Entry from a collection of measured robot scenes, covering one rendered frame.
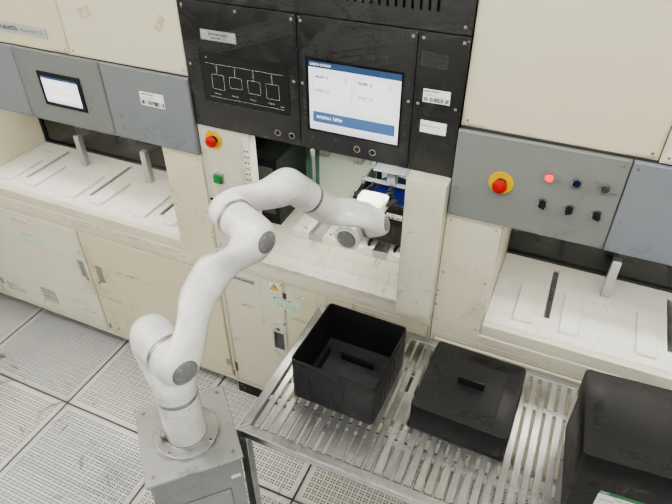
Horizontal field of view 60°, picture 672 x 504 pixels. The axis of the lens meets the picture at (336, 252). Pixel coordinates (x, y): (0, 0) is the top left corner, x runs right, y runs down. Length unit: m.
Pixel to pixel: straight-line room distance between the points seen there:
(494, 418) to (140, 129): 1.52
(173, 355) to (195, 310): 0.12
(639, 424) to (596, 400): 0.11
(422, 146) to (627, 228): 0.59
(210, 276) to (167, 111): 0.78
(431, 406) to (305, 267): 0.74
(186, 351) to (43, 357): 1.93
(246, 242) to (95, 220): 1.38
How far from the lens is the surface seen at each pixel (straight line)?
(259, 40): 1.80
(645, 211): 1.70
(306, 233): 2.32
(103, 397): 3.08
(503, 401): 1.84
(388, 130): 1.72
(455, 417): 1.78
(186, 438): 1.81
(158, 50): 2.04
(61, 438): 3.01
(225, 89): 1.93
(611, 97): 1.58
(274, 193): 1.51
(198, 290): 1.51
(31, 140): 3.38
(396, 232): 2.16
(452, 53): 1.58
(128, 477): 2.78
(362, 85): 1.69
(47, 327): 3.54
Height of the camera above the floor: 2.27
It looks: 38 degrees down
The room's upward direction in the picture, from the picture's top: straight up
